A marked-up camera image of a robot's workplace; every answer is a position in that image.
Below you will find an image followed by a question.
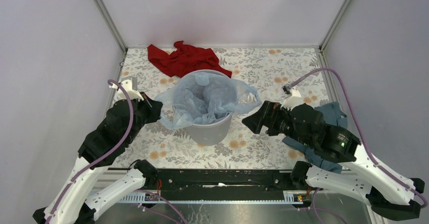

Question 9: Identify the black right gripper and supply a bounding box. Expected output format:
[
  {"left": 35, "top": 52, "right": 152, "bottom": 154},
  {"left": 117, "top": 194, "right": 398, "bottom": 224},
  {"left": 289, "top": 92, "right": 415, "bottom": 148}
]
[{"left": 240, "top": 99, "right": 311, "bottom": 146}]

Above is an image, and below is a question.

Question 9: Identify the grey plastic trash bin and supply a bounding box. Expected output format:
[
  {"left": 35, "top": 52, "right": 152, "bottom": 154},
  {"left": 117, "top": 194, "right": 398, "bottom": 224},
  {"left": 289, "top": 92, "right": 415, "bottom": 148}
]
[{"left": 172, "top": 69, "right": 238, "bottom": 146}]

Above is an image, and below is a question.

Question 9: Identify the light blue plastic trash bag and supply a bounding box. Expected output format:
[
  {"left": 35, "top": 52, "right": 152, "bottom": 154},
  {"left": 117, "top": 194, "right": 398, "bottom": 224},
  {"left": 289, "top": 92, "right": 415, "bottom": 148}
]
[{"left": 155, "top": 72, "right": 262, "bottom": 130}]

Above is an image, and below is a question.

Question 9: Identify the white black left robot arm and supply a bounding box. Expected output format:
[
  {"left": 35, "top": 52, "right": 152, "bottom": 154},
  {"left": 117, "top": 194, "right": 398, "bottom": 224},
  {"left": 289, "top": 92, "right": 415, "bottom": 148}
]
[{"left": 33, "top": 93, "right": 163, "bottom": 223}]

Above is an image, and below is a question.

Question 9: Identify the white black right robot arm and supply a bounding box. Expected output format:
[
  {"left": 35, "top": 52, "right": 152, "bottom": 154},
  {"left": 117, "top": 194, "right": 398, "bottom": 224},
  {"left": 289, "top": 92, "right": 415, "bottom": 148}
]
[{"left": 242, "top": 101, "right": 425, "bottom": 221}]

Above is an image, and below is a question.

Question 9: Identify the red cloth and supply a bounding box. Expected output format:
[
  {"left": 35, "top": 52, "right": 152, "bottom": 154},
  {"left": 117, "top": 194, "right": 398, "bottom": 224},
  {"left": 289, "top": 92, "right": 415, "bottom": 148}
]
[{"left": 147, "top": 41, "right": 232, "bottom": 78}]

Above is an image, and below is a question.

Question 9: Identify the floral patterned table mat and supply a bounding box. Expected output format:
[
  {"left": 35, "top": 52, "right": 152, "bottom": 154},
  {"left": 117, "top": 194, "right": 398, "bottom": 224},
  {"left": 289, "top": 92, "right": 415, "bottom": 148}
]
[{"left": 113, "top": 48, "right": 320, "bottom": 169}]

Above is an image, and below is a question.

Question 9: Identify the teal blue cloth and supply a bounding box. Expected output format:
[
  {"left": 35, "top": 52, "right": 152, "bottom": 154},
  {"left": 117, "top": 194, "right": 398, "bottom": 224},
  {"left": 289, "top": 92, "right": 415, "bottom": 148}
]
[{"left": 282, "top": 101, "right": 349, "bottom": 174}]

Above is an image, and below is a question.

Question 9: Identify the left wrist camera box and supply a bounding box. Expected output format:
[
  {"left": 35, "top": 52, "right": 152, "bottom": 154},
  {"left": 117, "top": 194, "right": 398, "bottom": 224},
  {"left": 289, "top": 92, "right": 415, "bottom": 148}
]
[{"left": 108, "top": 76, "right": 144, "bottom": 100}]

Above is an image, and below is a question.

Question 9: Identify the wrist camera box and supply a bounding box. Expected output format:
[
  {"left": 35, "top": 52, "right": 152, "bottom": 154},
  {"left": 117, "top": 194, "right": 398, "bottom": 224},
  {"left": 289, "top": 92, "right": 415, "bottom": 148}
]
[
  {"left": 108, "top": 76, "right": 144, "bottom": 100},
  {"left": 281, "top": 85, "right": 302, "bottom": 110}
]

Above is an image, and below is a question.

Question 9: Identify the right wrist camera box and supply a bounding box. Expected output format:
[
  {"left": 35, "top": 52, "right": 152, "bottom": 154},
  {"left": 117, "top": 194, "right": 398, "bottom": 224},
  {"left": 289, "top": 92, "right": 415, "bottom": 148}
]
[{"left": 281, "top": 85, "right": 302, "bottom": 110}]

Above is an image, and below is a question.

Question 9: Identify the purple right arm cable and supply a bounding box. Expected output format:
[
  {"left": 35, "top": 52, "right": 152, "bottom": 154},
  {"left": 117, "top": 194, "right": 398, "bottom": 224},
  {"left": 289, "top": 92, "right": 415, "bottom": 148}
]
[{"left": 282, "top": 67, "right": 428, "bottom": 210}]

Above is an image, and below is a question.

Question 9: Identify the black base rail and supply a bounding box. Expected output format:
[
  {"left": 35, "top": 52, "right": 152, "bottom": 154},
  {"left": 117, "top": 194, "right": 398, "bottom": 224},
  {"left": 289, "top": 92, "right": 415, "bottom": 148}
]
[{"left": 142, "top": 168, "right": 308, "bottom": 200}]

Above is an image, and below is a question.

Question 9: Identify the grey slotted cable duct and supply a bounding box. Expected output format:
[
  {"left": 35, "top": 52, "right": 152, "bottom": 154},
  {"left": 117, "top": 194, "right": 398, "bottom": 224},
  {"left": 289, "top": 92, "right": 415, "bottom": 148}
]
[{"left": 118, "top": 191, "right": 304, "bottom": 207}]

